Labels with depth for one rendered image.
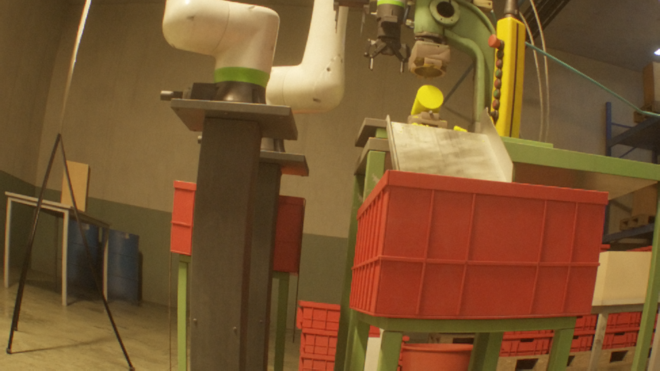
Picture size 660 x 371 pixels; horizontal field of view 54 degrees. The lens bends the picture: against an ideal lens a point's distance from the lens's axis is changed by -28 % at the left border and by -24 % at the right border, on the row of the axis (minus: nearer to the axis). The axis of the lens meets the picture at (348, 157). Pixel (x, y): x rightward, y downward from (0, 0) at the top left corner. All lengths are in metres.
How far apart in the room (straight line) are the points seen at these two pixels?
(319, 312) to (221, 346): 2.90
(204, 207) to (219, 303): 0.21
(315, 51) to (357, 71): 8.50
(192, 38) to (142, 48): 9.32
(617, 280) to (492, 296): 2.16
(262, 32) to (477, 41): 0.74
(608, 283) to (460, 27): 1.51
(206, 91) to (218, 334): 0.53
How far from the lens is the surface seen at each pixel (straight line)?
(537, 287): 1.28
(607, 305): 3.34
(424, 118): 2.14
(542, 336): 5.36
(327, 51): 2.24
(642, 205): 9.68
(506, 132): 2.17
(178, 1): 1.74
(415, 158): 1.87
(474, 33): 2.31
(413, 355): 4.11
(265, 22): 1.78
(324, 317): 4.58
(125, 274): 9.65
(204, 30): 1.72
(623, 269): 3.39
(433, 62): 2.18
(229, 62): 1.75
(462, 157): 1.93
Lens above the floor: 0.57
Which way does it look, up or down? 9 degrees up
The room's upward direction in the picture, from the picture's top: 6 degrees clockwise
